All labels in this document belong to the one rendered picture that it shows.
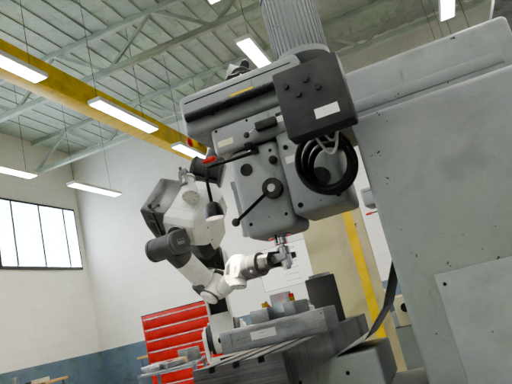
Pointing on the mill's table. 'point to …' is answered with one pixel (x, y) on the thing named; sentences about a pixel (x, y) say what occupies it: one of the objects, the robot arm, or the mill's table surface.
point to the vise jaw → (264, 315)
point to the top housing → (256, 105)
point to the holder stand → (324, 292)
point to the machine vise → (281, 328)
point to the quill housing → (249, 189)
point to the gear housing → (222, 145)
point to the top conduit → (229, 101)
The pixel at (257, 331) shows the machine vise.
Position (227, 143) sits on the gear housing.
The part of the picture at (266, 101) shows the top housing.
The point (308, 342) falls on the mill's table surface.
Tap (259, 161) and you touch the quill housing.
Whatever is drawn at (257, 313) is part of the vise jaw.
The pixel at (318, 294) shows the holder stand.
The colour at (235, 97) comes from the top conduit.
